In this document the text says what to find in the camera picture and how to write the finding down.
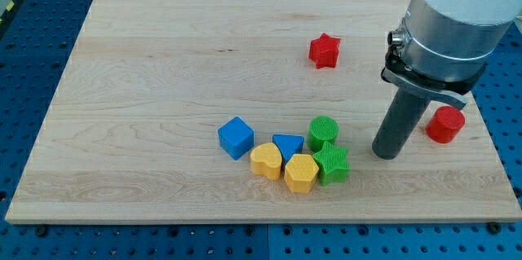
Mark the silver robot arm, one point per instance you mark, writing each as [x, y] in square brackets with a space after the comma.
[439, 50]

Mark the blue cube block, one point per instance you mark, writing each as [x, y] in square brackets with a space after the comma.
[236, 138]

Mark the blue triangle block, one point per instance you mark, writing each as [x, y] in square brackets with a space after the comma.
[288, 145]

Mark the yellow heart block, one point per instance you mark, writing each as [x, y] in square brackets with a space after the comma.
[266, 160]

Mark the green cylinder block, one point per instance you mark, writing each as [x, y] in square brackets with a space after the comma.
[321, 129]

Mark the yellow hexagon block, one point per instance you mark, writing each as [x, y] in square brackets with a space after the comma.
[301, 173]

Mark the light wooden board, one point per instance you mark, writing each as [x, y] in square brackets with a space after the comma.
[131, 134]

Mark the red star block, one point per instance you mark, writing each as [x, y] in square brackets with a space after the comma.
[324, 51]

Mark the green star block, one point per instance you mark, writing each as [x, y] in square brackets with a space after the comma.
[332, 163]

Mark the dark grey cylindrical pointer tool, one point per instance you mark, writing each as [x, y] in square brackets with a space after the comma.
[402, 117]

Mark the red cylinder block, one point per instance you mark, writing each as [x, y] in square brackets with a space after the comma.
[445, 124]

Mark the blue perforated metal table plate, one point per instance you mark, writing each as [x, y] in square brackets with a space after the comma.
[37, 37]

